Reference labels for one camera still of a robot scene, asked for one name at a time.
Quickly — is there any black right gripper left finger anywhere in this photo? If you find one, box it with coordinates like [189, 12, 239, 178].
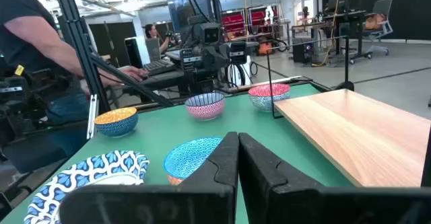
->
[59, 132, 240, 224]

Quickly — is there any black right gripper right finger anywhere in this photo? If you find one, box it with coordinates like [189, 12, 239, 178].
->
[238, 133, 431, 224]

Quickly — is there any turquoise bowl with orange outside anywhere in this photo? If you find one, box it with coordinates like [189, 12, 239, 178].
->
[163, 136, 224, 186]

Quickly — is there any large blue white petal bowl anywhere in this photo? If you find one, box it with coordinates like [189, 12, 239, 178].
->
[23, 149, 151, 224]

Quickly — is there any rack of red bins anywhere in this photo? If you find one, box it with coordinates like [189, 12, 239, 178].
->
[221, 4, 280, 36]

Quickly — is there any orange vacuum cleaner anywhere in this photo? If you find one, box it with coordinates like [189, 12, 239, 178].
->
[257, 40, 274, 56]

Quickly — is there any pink bowl with striped inside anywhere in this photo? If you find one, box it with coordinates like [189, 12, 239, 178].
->
[184, 91, 226, 121]

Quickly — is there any grey laptop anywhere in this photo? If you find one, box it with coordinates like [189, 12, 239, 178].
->
[143, 37, 176, 77]

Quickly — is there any large blue screen monitor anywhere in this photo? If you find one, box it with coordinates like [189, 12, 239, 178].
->
[163, 0, 215, 32]

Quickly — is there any red bowl with blue outside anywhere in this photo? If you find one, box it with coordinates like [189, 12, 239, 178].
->
[248, 83, 292, 112]

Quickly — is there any seated person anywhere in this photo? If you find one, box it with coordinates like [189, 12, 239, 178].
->
[144, 24, 173, 55]

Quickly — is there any black computer case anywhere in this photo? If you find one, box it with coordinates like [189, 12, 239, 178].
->
[123, 37, 144, 69]

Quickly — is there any black computer tower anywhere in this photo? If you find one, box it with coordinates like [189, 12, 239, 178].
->
[292, 37, 316, 64]

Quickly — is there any yellow bowl with blue outside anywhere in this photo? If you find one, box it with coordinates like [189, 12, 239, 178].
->
[94, 106, 139, 138]

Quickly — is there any black standing desk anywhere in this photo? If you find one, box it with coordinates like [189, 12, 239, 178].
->
[291, 10, 373, 65]

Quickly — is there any grey office chair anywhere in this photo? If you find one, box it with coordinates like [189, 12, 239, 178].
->
[350, 0, 394, 65]

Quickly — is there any standing person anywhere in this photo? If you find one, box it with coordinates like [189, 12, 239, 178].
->
[0, 0, 150, 157]

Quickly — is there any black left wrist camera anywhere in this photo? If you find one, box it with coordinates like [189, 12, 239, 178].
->
[201, 22, 224, 45]

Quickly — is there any black aluminium table frame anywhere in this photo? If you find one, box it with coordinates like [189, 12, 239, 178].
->
[50, 0, 174, 141]

